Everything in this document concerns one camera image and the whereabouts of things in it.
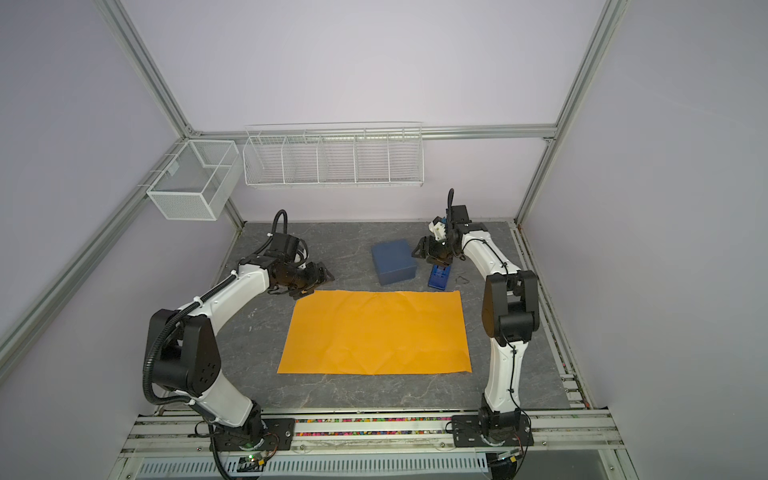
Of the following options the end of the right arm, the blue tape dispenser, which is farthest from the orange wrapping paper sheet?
the end of the right arm

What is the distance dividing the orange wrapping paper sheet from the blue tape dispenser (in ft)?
0.08

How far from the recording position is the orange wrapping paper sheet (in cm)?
86

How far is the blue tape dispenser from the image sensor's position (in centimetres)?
99

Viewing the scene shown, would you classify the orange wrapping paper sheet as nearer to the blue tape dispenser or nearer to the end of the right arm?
the blue tape dispenser
